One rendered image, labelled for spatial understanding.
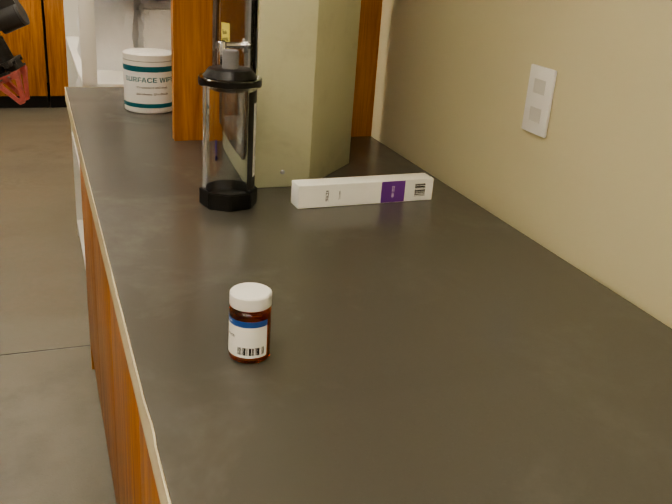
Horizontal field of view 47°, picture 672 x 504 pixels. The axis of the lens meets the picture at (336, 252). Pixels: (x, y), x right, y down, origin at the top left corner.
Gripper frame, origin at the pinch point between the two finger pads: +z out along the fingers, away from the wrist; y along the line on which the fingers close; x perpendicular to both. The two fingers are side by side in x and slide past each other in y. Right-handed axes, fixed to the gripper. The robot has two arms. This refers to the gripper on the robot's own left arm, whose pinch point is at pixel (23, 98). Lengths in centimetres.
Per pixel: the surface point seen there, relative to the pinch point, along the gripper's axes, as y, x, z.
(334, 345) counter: -109, -54, 31
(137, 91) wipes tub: 12.5, -22.7, 10.4
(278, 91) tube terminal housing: -47, -58, 12
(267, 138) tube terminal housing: -47, -52, 20
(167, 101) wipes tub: 14.4, -28.2, 16.0
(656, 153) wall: -91, -105, 32
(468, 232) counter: -70, -79, 43
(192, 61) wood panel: -13.1, -41.7, 5.7
